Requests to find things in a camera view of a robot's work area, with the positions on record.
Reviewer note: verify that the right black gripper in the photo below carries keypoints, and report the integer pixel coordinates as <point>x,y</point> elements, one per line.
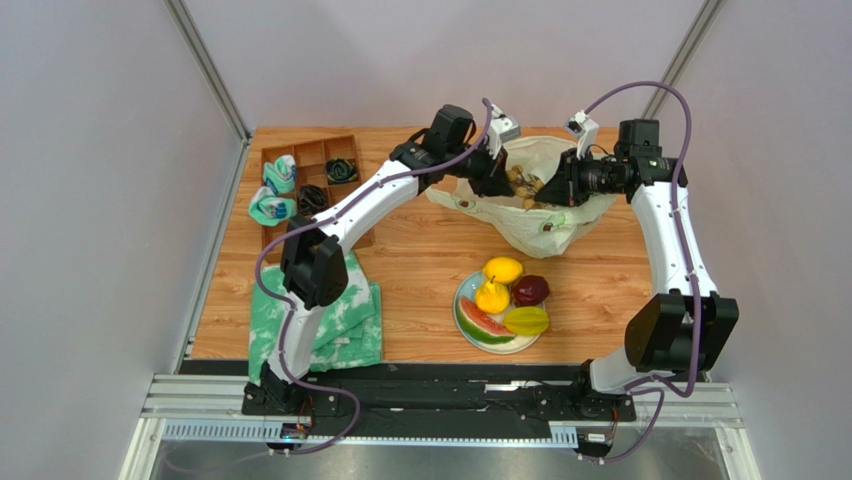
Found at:
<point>569,180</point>

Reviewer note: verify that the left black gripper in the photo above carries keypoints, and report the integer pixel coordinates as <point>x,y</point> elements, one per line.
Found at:
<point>492,181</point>

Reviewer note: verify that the fake brown grapes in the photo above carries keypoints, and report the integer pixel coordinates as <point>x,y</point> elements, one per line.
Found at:
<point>525,187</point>

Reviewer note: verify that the avocado print plastic bag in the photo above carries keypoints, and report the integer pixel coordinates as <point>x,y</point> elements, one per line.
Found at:
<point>538,232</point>

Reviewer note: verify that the yellow fake lemon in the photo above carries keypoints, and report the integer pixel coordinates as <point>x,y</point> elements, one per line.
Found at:
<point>503,269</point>

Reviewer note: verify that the dark red fake fruit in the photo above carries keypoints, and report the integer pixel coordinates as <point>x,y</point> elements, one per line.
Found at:
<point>530,290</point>

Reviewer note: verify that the yellow fake pear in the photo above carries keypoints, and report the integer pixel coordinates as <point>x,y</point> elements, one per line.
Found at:
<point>492,297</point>

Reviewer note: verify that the fake watermelon slice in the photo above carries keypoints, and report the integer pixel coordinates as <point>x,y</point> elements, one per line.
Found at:
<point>478,325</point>

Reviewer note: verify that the yellow green fake starfruit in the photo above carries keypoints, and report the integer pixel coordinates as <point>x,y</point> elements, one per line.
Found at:
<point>527,321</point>

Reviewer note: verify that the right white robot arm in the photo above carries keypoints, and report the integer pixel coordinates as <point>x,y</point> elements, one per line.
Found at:
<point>686,323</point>

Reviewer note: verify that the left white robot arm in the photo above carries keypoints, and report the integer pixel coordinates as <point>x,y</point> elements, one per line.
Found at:
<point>305,267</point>

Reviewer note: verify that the blue cream ceramic plate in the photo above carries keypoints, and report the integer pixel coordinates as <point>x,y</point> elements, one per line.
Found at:
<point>468,288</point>

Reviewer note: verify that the dark green rolled sock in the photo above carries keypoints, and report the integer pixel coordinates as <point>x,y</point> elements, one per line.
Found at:
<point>341,171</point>

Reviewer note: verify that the wooden compartment tray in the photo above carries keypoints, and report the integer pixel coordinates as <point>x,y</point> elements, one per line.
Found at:
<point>311,158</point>

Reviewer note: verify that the black rolled sock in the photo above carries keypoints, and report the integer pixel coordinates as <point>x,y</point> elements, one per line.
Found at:
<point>312,199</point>

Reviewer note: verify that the teal white rolled sock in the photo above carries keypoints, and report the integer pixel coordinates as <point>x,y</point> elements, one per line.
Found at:
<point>280,175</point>

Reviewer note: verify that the green white tie-dye cloth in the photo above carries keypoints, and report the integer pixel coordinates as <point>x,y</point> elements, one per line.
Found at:
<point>349,335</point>

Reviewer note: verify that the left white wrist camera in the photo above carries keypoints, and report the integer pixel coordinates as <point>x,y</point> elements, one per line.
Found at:
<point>501,129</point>

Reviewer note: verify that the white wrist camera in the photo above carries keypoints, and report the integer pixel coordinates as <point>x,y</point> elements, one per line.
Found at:
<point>501,129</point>
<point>585,131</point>

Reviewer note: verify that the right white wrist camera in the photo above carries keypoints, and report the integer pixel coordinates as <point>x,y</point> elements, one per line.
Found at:
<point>585,131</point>

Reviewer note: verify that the aluminium frame post right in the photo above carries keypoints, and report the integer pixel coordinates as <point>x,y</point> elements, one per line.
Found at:
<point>689,45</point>

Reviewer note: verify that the aluminium frame post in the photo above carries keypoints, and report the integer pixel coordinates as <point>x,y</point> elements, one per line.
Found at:
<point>689,45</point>
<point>188,29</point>

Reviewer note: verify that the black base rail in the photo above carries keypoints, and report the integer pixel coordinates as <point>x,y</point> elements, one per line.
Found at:
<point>443,401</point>

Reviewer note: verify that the aluminium frame post left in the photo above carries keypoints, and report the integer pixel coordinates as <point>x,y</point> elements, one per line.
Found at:
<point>188,29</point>

